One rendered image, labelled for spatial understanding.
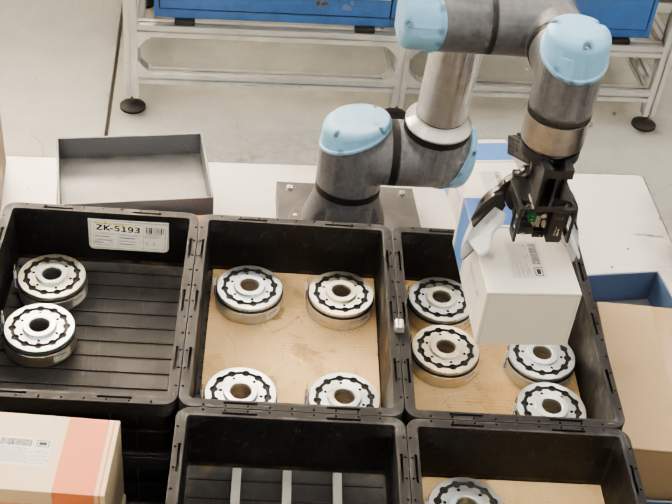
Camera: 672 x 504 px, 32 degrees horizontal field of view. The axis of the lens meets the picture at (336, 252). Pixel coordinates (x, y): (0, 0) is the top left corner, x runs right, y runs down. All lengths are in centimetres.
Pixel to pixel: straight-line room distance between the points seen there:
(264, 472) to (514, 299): 42
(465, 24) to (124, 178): 98
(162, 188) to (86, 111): 157
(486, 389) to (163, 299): 52
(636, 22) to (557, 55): 246
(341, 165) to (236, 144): 162
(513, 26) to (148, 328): 74
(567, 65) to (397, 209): 93
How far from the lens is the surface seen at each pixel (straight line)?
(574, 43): 131
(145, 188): 217
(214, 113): 371
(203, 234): 179
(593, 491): 167
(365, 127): 197
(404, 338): 166
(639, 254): 228
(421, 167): 199
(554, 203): 141
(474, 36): 138
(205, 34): 357
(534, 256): 151
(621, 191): 243
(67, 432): 153
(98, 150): 224
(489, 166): 225
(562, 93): 133
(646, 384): 179
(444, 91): 191
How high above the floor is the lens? 208
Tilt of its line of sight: 40 degrees down
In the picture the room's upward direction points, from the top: 7 degrees clockwise
